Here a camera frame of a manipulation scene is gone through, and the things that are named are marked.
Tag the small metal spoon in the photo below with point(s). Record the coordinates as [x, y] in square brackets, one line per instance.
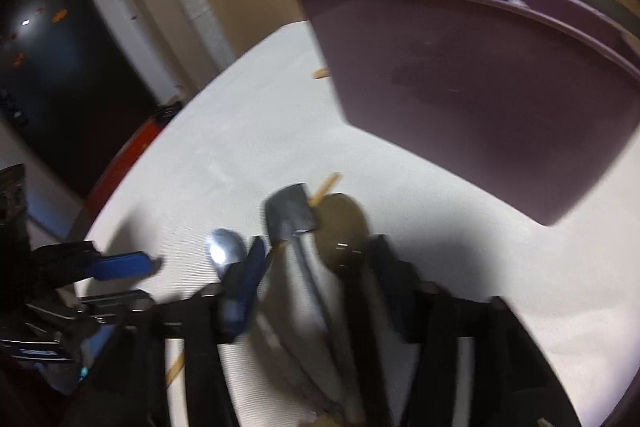
[222, 247]

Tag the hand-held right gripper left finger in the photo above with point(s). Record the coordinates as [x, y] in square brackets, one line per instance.
[245, 279]

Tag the brown translucent spoon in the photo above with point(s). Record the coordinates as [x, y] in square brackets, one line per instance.
[342, 227]

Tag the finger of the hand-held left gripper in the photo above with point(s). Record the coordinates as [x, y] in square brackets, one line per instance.
[115, 300]
[125, 266]

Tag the purple plastic utensil box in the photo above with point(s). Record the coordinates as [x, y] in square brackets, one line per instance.
[475, 107]

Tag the wooden chopstick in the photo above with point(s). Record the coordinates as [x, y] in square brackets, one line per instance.
[320, 73]
[327, 185]

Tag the dark glossy door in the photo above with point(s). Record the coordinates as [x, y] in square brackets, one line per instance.
[60, 72]

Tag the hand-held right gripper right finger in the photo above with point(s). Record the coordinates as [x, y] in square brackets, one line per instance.
[395, 292]

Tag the metal shovel-shaped spoon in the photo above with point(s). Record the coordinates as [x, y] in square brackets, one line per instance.
[290, 213]

